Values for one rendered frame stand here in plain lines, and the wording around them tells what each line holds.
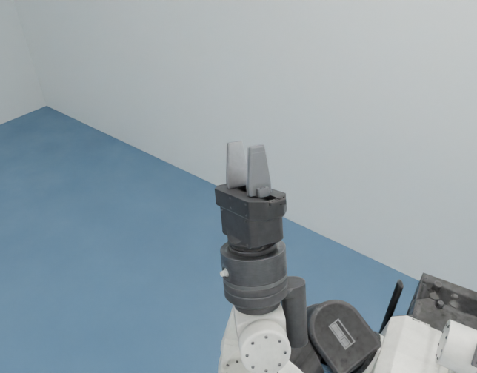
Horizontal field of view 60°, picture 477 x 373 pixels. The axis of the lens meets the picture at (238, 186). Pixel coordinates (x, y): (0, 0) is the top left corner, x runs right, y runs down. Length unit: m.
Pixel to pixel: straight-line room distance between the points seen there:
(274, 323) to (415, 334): 0.31
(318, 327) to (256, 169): 0.35
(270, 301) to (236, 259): 0.07
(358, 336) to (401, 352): 0.07
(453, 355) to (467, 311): 0.21
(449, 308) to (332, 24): 1.54
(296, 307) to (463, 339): 0.23
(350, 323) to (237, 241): 0.31
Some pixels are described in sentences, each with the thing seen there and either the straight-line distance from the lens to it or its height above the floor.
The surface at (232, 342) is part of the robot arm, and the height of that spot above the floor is 1.31.
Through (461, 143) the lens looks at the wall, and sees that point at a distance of 2.10.
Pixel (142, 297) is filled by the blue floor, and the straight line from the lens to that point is 2.41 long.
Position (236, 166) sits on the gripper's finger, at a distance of 0.54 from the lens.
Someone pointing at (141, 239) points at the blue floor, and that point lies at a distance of 2.72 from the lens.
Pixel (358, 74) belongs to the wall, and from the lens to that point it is 2.12.
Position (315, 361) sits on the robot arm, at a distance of 0.76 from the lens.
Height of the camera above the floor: 1.87
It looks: 38 degrees down
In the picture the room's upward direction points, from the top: straight up
